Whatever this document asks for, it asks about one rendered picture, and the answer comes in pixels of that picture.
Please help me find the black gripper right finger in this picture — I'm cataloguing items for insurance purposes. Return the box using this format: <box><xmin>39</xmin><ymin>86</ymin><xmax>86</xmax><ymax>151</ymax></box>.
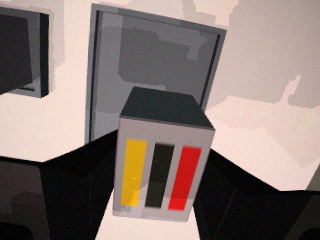
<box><xmin>192</xmin><ymin>149</ymin><xmax>320</xmax><ymax>240</ymax></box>

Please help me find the dark grey wall panel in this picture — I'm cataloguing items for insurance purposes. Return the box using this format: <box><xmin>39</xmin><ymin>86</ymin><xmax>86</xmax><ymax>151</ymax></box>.
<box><xmin>306</xmin><ymin>163</ymin><xmax>320</xmax><ymax>191</ymax></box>

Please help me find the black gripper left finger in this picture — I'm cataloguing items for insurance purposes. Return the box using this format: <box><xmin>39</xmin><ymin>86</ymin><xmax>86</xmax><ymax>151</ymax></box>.
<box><xmin>0</xmin><ymin>129</ymin><xmax>118</xmax><ymax>240</ymax></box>

